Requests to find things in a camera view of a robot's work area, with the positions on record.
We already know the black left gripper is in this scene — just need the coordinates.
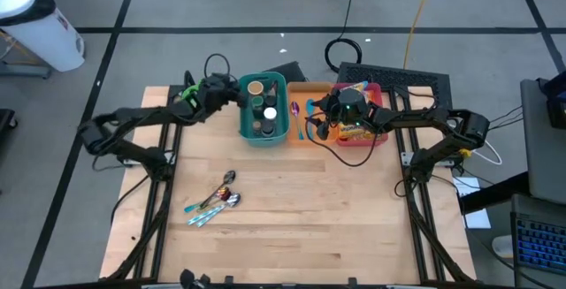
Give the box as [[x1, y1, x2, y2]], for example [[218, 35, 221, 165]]
[[196, 73, 249, 112]]

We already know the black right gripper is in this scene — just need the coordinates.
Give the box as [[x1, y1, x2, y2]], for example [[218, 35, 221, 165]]
[[304, 93, 342, 126]]

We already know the orange ramen packet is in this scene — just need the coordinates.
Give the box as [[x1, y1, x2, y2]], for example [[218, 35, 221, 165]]
[[338, 120, 372, 142]]

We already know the teal plastic bin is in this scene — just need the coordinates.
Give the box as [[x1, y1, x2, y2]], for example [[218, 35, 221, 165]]
[[238, 71, 291, 148]]

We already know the dark spoon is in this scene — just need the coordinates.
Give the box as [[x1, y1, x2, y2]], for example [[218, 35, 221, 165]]
[[184, 170, 237, 214]]

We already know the orange plastic bin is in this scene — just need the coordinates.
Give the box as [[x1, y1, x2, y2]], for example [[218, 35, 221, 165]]
[[287, 80, 340, 148]]

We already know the green plastic bowl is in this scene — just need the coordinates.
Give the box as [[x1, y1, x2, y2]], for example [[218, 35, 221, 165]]
[[181, 84, 203, 110]]

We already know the black flat box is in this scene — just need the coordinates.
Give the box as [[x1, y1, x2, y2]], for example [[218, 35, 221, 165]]
[[264, 60, 309, 85]]

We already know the red plastic bin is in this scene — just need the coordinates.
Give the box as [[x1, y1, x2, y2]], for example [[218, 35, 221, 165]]
[[332, 82, 390, 148]]

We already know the white paper sheet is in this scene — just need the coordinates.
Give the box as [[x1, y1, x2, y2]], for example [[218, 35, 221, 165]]
[[451, 176, 493, 231]]

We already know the white trash can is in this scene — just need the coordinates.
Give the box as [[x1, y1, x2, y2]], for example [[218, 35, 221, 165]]
[[0, 0, 86, 73]]

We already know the grey cart base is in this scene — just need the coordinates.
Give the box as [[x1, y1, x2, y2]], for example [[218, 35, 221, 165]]
[[0, 61, 53, 80]]

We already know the white computer mouse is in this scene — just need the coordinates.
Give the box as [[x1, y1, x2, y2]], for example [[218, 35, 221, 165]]
[[491, 234, 515, 260]]

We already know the grey side table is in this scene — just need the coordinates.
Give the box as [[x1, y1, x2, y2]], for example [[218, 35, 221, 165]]
[[519, 78, 566, 206]]

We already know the backlit keyboard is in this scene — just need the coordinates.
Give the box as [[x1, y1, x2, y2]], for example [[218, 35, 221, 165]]
[[510, 193, 566, 278]]

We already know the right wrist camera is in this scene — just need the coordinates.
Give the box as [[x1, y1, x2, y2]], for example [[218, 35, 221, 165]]
[[315, 120, 332, 141]]

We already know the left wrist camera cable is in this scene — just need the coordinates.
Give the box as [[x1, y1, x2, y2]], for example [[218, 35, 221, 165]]
[[203, 53, 233, 82]]

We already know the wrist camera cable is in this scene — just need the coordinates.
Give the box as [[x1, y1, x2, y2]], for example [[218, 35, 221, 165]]
[[203, 53, 233, 82], [306, 120, 380, 169]]

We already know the black coiled cable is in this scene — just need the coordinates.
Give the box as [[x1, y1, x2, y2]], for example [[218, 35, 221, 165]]
[[324, 0, 363, 73]]

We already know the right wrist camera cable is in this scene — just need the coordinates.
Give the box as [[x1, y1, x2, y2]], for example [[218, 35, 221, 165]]
[[306, 120, 380, 169]]

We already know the yellow cable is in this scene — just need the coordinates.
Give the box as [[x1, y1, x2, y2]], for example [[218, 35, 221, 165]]
[[402, 0, 437, 70]]

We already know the black aluminium table frame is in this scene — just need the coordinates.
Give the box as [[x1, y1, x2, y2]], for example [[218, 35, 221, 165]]
[[107, 84, 478, 284]]

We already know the white cable bundle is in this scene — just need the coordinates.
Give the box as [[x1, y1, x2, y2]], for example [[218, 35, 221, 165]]
[[480, 140, 504, 167]]

